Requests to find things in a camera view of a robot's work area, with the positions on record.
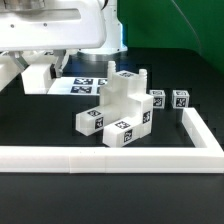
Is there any white marker base sheet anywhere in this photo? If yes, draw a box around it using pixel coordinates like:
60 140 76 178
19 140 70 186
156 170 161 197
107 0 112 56
48 77 107 96

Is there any white chair back frame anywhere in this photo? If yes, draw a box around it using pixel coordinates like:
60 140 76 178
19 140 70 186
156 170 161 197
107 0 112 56
0 49 78 96

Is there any white chair seat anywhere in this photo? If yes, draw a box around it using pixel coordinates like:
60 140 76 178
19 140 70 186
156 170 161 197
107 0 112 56
100 61 153 138

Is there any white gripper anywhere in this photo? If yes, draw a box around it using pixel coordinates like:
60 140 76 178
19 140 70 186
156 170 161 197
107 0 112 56
0 0 106 78

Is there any white U-shaped obstacle frame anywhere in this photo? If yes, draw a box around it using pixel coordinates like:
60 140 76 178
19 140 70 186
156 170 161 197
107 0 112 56
0 108 224 174

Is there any small white marker block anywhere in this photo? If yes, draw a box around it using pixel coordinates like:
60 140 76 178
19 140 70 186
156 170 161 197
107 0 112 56
76 104 120 136

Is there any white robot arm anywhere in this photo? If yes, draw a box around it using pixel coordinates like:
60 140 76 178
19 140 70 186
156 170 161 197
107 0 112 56
0 0 108 71

